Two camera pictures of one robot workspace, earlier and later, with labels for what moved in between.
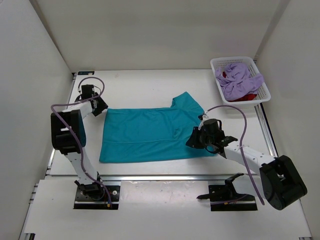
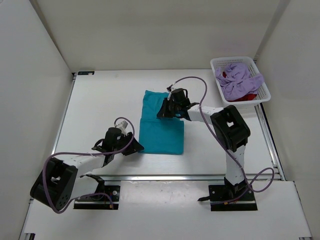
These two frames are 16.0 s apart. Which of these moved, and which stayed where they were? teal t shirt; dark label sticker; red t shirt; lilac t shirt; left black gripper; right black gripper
Moved: teal t shirt; left black gripper; right black gripper
Stayed: red t shirt; dark label sticker; lilac t shirt
